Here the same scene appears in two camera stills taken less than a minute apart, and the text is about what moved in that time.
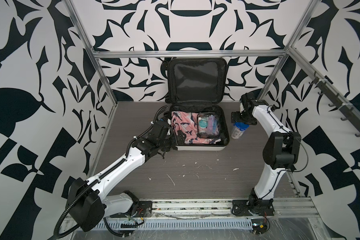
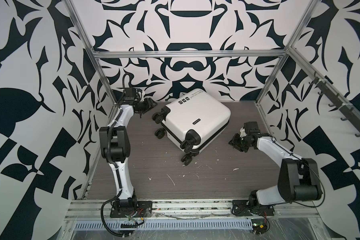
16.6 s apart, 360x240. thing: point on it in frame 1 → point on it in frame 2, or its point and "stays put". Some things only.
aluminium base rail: x=294 y=209 stays put
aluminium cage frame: x=216 y=53 stays put
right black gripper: x=238 y=119 → x=235 y=142
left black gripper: x=175 y=141 → x=150 y=105
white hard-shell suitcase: x=195 y=85 → x=192 y=121
